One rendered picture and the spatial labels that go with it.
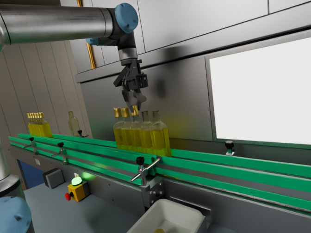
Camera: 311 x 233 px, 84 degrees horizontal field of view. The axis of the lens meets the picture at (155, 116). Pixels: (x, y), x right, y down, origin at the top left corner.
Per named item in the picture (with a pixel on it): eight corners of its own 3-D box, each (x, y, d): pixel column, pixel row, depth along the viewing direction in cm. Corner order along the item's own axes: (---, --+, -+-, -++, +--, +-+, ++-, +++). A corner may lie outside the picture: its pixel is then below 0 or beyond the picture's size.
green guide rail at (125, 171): (143, 184, 65) (139, 165, 64) (141, 186, 64) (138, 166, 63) (12, 144, 172) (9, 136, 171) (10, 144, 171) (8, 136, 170)
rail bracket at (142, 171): (165, 175, 69) (161, 146, 67) (137, 201, 56) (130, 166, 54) (159, 174, 71) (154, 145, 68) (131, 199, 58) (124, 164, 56)
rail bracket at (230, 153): (240, 170, 66) (238, 137, 63) (237, 179, 61) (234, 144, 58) (230, 168, 68) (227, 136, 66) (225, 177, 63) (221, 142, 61)
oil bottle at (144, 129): (163, 165, 78) (155, 120, 74) (155, 172, 74) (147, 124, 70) (152, 163, 82) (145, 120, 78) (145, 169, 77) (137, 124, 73)
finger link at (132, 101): (136, 113, 69) (134, 89, 69) (125, 113, 73) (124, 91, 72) (141, 112, 72) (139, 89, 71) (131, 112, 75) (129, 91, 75)
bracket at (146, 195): (165, 193, 69) (163, 177, 68) (151, 209, 62) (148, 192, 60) (158, 191, 71) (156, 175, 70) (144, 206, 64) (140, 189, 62)
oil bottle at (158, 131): (174, 168, 75) (166, 120, 71) (167, 174, 70) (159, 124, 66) (163, 166, 78) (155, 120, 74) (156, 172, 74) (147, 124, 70)
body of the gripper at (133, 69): (137, 90, 68) (131, 58, 65) (122, 92, 73) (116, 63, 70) (149, 88, 74) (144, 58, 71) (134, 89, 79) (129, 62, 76)
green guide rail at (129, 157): (155, 174, 71) (152, 156, 69) (153, 175, 70) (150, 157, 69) (21, 141, 178) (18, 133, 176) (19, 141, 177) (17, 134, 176)
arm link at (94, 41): (93, 12, 53) (123, 17, 60) (80, 25, 61) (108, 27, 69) (98, 39, 55) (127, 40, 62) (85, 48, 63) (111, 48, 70)
